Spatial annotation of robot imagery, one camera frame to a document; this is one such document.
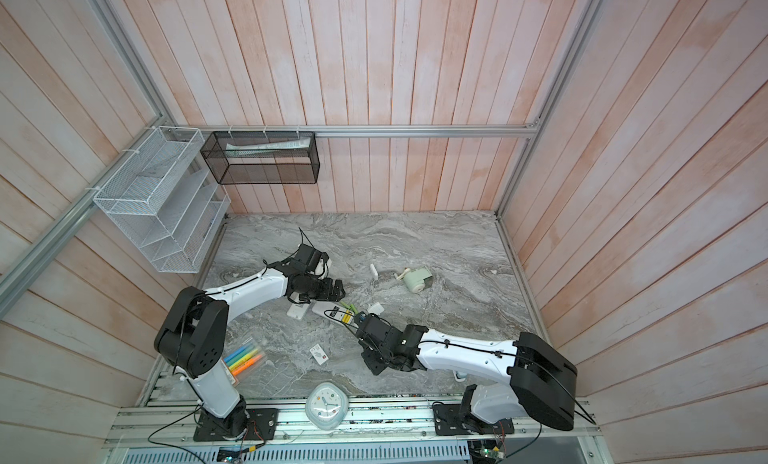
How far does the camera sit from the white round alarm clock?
733 mm

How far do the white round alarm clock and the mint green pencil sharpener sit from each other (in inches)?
15.1

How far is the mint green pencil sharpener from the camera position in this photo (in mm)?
972
